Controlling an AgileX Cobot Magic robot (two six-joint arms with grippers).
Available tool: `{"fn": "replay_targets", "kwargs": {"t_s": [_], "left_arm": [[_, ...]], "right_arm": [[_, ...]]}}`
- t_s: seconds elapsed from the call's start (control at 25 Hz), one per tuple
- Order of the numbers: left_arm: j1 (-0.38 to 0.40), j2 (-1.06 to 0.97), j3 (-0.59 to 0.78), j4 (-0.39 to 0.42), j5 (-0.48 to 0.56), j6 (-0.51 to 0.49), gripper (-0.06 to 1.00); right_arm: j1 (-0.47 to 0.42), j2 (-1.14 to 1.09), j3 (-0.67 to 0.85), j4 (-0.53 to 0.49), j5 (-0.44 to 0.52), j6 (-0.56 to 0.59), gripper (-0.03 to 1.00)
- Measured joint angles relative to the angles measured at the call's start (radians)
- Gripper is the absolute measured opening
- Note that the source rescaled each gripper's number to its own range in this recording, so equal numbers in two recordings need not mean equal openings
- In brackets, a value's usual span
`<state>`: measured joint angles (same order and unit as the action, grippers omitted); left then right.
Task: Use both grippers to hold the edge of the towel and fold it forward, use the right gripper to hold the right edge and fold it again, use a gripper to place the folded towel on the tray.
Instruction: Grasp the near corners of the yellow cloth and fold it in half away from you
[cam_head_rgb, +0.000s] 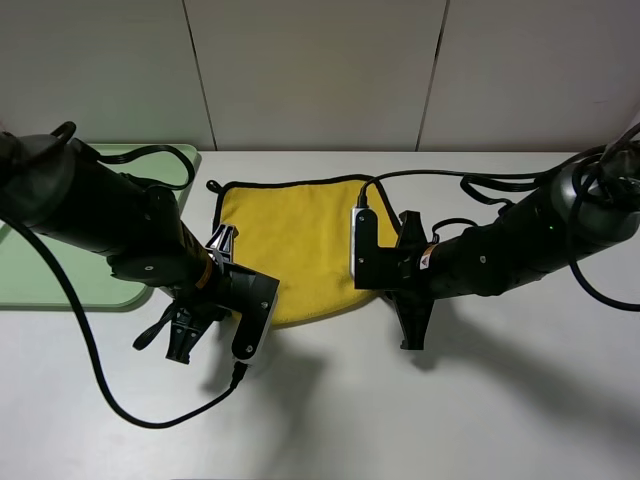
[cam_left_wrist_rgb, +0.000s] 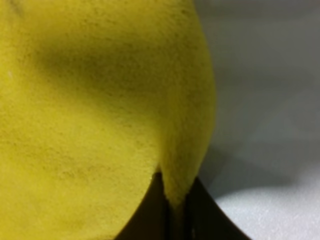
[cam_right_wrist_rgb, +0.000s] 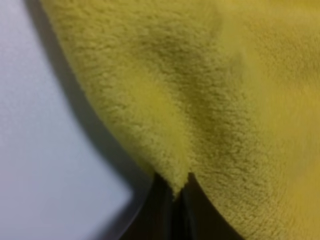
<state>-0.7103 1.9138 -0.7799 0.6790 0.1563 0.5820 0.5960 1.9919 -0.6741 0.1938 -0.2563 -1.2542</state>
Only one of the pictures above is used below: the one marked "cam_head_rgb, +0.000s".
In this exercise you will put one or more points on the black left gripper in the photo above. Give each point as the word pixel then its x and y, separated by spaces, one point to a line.
pixel 197 308

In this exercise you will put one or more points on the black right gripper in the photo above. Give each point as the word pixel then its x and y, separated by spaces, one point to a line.
pixel 407 273

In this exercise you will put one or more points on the yellow towel with black trim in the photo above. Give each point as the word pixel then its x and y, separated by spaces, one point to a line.
pixel 299 233

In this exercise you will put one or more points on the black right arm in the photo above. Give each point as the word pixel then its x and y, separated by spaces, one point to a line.
pixel 569 213

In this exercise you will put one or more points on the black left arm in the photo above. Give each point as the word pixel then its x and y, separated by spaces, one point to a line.
pixel 60 187

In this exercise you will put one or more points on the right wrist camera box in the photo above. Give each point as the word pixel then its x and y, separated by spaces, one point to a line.
pixel 372 267

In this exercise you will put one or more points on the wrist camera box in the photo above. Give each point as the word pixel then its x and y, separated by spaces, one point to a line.
pixel 255 297
pixel 372 267

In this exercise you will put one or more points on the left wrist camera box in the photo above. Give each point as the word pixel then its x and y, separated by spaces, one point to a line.
pixel 255 297

